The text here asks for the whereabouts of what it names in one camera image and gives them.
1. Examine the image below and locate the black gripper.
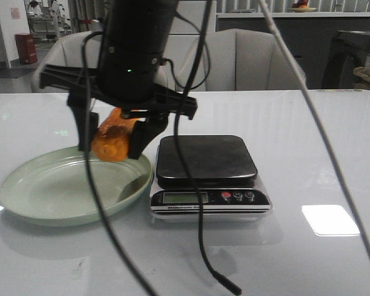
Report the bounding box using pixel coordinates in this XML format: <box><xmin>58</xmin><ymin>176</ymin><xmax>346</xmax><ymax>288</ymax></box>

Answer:
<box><xmin>39</xmin><ymin>53</ymin><xmax>197</xmax><ymax>159</ymax></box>

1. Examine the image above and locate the yellow corn cob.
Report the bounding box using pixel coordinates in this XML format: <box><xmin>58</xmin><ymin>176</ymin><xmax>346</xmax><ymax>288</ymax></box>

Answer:
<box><xmin>91</xmin><ymin>107</ymin><xmax>138</xmax><ymax>162</ymax></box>

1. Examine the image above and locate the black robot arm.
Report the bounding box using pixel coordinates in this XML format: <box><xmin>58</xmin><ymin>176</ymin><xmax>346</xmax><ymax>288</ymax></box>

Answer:
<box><xmin>40</xmin><ymin>1</ymin><xmax>197</xmax><ymax>162</ymax></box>

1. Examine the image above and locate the left grey upholstered chair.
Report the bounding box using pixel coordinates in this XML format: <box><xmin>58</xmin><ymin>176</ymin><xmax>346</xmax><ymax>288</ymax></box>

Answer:
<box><xmin>31</xmin><ymin>31</ymin><xmax>102</xmax><ymax>93</ymax></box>

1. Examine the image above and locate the grey upholstered chair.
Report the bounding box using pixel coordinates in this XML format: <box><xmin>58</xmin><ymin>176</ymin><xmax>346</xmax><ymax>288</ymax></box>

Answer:
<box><xmin>31</xmin><ymin>31</ymin><xmax>102</xmax><ymax>93</ymax></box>
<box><xmin>191</xmin><ymin>28</ymin><xmax>298</xmax><ymax>91</ymax></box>

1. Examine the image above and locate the light green oval plate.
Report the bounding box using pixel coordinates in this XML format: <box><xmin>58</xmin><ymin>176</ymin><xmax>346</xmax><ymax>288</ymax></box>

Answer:
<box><xmin>0</xmin><ymin>147</ymin><xmax>153</xmax><ymax>227</ymax></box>

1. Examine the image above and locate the white drawer cabinet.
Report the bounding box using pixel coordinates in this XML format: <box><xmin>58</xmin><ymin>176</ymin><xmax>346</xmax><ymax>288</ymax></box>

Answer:
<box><xmin>168</xmin><ymin>1</ymin><xmax>206</xmax><ymax>43</ymax></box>

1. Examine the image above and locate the red trash bin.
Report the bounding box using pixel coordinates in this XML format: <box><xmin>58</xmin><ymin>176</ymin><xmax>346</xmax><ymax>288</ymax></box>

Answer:
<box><xmin>15</xmin><ymin>33</ymin><xmax>38</xmax><ymax>64</ymax></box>

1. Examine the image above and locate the black silver kitchen scale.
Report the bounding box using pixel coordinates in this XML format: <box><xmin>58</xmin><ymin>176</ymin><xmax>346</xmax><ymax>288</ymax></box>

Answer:
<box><xmin>150</xmin><ymin>135</ymin><xmax>273</xmax><ymax>222</ymax></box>

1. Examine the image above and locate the right grey upholstered chair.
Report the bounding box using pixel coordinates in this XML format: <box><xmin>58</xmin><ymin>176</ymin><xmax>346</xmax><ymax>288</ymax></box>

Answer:
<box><xmin>191</xmin><ymin>28</ymin><xmax>298</xmax><ymax>91</ymax></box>

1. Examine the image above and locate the dark grey counter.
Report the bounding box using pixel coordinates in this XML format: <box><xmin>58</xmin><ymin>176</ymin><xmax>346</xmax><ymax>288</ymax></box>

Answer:
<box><xmin>216</xmin><ymin>12</ymin><xmax>370</xmax><ymax>91</ymax></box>

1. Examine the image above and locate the fruit plate on counter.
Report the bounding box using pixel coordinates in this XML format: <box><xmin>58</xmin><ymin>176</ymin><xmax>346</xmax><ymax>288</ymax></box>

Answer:
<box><xmin>289</xmin><ymin>0</ymin><xmax>316</xmax><ymax>12</ymax></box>

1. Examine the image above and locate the dark appliance at right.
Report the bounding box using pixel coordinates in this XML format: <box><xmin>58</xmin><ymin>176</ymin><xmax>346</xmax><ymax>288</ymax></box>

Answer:
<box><xmin>321</xmin><ymin>30</ymin><xmax>370</xmax><ymax>89</ymax></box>

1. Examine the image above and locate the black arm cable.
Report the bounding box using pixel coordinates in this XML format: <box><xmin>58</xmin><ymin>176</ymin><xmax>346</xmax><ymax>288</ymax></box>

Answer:
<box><xmin>80</xmin><ymin>30</ymin><xmax>157</xmax><ymax>296</ymax></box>

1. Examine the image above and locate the pink wall notice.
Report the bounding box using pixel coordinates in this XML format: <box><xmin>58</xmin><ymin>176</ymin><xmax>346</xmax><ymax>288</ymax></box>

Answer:
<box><xmin>10</xmin><ymin>7</ymin><xmax>20</xmax><ymax>20</ymax></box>

